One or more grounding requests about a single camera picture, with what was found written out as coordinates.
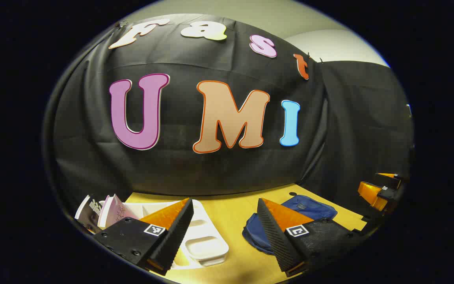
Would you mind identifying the pink book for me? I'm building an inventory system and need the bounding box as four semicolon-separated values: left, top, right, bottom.
98;194;140;228

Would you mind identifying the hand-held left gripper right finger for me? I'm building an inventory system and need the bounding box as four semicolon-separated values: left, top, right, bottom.
257;198;363;277

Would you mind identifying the blue schoolbag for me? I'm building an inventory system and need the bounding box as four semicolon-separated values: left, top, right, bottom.
242;195;338;256

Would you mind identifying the white plastic bookshelf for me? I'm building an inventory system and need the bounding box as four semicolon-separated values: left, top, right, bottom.
99;199;229;270

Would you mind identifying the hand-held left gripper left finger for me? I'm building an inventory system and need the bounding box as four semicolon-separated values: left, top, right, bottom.
93;198;194;276

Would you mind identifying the black cover book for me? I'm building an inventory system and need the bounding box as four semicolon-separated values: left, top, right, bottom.
74;195;103;234

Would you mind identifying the black backdrop cloth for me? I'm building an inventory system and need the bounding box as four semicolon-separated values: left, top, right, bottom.
44;14;415;221

